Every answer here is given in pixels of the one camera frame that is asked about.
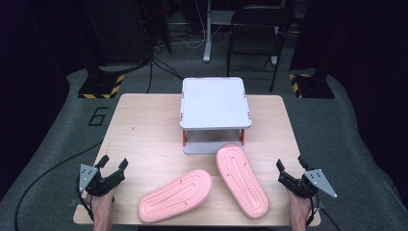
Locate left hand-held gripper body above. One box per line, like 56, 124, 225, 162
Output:
78, 163, 126, 197

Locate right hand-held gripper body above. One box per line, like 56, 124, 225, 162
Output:
277, 167, 339, 199

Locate pink slipper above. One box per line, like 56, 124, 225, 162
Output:
216, 142, 270, 221
138, 168, 214, 224

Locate white shoe rack orange posts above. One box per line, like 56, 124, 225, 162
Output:
179, 76, 253, 156

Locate person's left hand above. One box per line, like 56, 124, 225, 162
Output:
85, 186, 118, 221

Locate person's right hand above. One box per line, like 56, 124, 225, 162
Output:
286, 188, 314, 223

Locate black stand base yellow stripes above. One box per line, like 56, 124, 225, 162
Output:
77, 65, 126, 100
288, 68, 336, 99

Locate dark equipment cabinet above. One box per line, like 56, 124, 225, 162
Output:
84, 0, 152, 65

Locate black folding chair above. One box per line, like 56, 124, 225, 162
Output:
225, 5, 293, 93

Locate white desk leg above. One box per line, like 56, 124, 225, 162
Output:
202, 0, 214, 64

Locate left hand-held gripper cable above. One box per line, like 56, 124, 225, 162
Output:
75, 178, 96, 223

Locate hand-held gripper cable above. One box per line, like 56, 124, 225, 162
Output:
305, 194, 343, 231
75, 178, 96, 223

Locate right hand-held gripper cable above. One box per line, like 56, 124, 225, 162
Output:
305, 194, 343, 231

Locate long black floor cable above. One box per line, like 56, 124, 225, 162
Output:
13, 141, 104, 231

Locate black floor cable bundle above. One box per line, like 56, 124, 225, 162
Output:
145, 44, 185, 94

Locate white floor cable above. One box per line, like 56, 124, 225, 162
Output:
171, 0, 224, 50

